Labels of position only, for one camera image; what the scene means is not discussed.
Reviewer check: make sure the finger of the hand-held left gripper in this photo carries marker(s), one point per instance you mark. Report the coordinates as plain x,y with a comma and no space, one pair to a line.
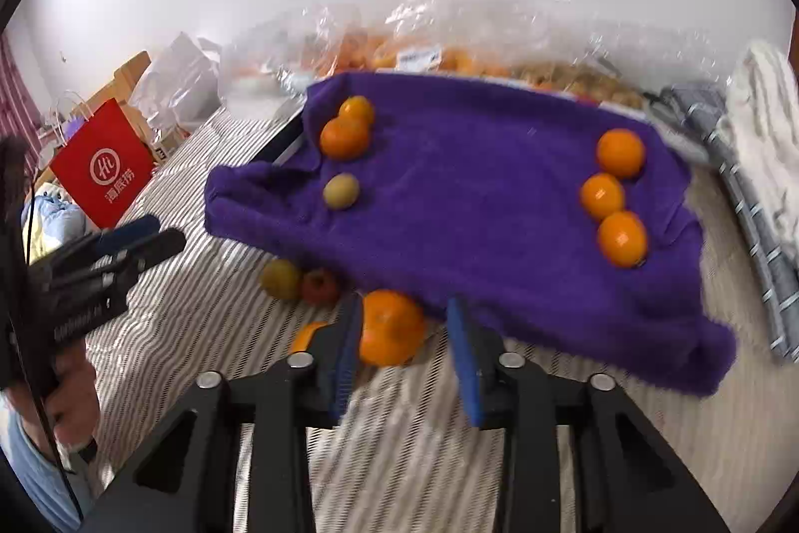
125,233
156,247

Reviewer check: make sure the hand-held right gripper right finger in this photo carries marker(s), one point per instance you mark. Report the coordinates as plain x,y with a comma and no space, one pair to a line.
465,364

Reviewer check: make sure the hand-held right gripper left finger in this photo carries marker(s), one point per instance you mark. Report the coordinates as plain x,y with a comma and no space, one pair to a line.
344,364

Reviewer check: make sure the small red apple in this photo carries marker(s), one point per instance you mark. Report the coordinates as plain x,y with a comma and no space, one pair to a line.
320,286

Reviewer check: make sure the brown kiwi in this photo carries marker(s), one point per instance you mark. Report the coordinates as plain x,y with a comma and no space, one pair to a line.
282,279
341,190

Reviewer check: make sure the person's left forearm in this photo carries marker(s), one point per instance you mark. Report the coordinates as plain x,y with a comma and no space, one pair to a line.
31,470

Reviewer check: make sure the person's left hand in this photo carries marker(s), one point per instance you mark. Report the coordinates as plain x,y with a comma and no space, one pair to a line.
75,383

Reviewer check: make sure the red paper bag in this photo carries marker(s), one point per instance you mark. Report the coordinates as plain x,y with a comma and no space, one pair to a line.
103,171

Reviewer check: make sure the grey striped mattress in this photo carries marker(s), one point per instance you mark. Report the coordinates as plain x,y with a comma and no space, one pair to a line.
406,458

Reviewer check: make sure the purple towel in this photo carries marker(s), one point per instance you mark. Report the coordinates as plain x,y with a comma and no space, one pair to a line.
474,233

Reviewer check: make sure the translucent plastic bag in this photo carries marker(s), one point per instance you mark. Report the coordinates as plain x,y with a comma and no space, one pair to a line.
181,83

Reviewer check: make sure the dark flat box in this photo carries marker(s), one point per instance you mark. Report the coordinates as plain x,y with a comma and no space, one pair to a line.
281,139

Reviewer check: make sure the red striped curtain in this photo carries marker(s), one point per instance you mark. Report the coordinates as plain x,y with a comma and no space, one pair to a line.
15,96

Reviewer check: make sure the clear plastic bag of oranges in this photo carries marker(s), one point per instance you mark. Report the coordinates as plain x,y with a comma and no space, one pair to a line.
387,40

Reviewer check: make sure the grey plaid cloth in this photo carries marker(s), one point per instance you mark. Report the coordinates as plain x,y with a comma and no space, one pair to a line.
749,221

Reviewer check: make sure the clear plastic bag of kiwis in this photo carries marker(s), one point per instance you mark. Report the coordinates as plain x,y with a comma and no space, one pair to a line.
562,40

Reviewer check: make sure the white cloth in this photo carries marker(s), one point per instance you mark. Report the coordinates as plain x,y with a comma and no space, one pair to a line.
768,133

